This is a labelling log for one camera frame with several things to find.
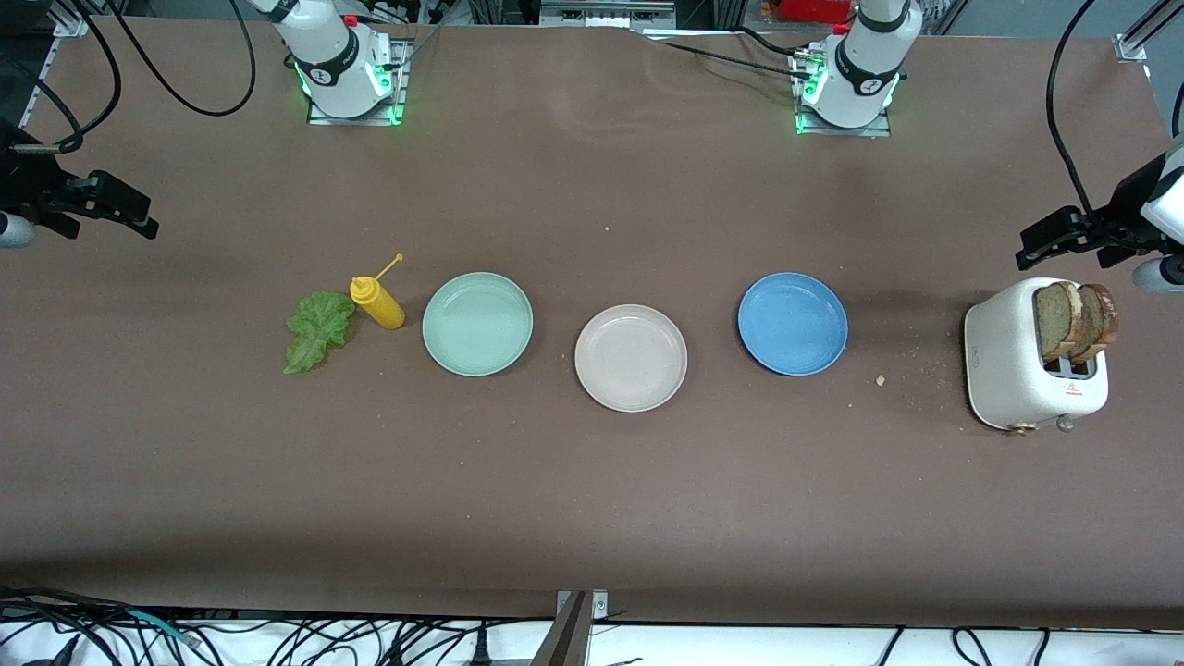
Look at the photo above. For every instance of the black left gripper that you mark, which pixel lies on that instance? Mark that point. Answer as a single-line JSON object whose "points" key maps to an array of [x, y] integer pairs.
{"points": [[1130, 205]]}

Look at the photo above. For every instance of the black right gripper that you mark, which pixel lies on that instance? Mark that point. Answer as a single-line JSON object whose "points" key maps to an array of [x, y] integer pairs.
{"points": [[22, 178]]}

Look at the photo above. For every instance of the brown bread slice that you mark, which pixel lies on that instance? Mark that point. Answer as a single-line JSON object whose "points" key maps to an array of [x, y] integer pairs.
{"points": [[1103, 319], [1053, 324]]}

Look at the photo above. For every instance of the green lettuce leaf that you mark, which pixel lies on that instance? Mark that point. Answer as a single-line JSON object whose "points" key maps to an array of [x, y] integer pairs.
{"points": [[319, 328]]}

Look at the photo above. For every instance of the yellow mustard squeeze bottle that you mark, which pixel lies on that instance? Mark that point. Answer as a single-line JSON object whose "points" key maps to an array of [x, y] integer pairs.
{"points": [[384, 307]]}

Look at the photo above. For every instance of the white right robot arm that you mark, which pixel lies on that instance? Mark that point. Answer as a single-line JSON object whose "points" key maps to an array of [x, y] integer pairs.
{"points": [[333, 65]]}

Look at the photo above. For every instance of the blue plate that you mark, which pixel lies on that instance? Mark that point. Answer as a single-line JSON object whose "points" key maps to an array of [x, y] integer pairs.
{"points": [[793, 324]]}

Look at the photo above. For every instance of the mint green plate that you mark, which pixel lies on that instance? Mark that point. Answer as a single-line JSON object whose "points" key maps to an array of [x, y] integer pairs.
{"points": [[477, 324]]}

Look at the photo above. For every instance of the beige plate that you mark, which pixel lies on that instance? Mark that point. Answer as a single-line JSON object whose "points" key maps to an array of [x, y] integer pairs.
{"points": [[631, 358]]}

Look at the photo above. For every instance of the white toaster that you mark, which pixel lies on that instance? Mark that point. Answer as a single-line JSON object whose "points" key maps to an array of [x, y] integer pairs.
{"points": [[1008, 370]]}

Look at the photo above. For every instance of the red box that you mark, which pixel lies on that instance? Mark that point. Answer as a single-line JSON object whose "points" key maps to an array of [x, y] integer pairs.
{"points": [[814, 9]]}

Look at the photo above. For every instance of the black power plug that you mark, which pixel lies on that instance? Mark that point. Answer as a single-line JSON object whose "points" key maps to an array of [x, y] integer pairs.
{"points": [[480, 652]]}

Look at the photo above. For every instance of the grey metal beam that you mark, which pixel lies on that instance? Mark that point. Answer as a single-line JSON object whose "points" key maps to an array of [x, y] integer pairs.
{"points": [[566, 643]]}

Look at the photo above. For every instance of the aluminium frame profile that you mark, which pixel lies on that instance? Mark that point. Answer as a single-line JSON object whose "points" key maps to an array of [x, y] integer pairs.
{"points": [[69, 18], [1147, 32]]}

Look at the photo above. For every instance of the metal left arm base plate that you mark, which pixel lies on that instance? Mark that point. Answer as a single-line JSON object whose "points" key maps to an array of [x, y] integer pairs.
{"points": [[883, 129]]}

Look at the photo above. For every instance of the small metal bracket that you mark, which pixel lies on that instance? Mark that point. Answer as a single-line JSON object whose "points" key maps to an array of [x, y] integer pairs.
{"points": [[599, 606]]}

